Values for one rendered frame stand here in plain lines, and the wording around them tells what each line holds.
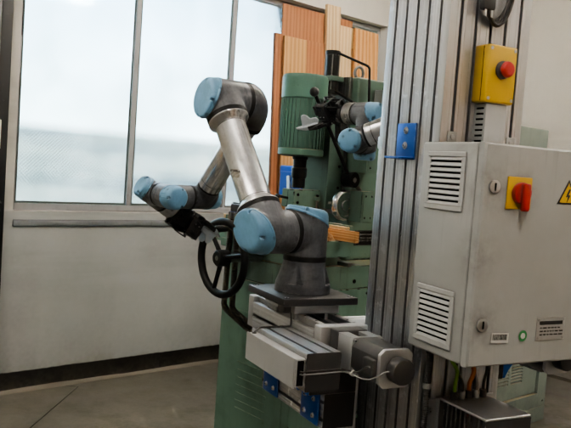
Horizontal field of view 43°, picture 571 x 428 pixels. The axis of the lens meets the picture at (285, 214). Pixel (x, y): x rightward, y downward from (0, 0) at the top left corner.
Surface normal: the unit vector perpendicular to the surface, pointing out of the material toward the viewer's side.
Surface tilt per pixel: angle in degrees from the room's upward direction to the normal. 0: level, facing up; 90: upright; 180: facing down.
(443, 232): 90
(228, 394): 90
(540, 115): 90
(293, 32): 87
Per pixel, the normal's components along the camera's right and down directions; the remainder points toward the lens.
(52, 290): 0.66, 0.10
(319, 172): -0.76, -0.01
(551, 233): 0.45, 0.09
